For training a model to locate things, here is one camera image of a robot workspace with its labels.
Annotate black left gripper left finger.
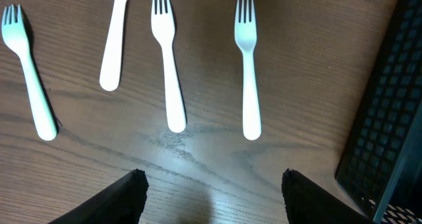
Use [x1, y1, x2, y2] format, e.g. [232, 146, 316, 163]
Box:
[52, 169, 149, 224]

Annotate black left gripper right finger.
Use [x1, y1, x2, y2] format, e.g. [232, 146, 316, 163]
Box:
[282, 169, 373, 224]

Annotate dark green plastic basket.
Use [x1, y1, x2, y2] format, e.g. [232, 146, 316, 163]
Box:
[335, 0, 421, 223]

